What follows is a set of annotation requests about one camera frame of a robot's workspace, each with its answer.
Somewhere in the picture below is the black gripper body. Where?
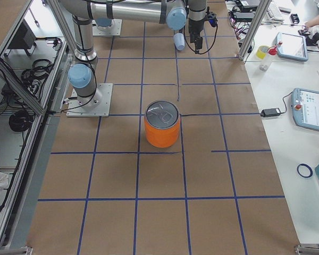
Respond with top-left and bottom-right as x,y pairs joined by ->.
188,18 -> 204,43

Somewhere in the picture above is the light blue plastic cup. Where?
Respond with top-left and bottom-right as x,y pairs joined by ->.
173,32 -> 185,51

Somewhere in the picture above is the yellow tape roll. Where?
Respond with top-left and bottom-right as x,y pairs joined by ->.
256,45 -> 269,60

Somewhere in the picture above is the red-capped squeeze bottle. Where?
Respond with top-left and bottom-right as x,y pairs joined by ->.
259,45 -> 278,71

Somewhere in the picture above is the far teach pendant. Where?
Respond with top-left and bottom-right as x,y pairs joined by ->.
275,32 -> 308,62

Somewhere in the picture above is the teach pendant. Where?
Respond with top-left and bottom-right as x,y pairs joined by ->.
275,32 -> 308,62
291,88 -> 319,131

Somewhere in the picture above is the black power adapter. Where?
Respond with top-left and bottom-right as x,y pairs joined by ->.
260,108 -> 282,117

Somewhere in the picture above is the near teach pendant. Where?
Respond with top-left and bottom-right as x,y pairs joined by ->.
291,88 -> 319,131

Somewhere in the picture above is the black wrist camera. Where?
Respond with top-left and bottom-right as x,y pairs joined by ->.
206,6 -> 218,28

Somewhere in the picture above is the aluminium frame post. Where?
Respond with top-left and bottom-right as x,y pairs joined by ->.
238,0 -> 271,60

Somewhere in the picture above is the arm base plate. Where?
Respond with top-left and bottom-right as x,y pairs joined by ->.
93,19 -> 122,37
66,83 -> 113,117

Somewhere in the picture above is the blue tape ring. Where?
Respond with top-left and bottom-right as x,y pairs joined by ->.
297,164 -> 314,179

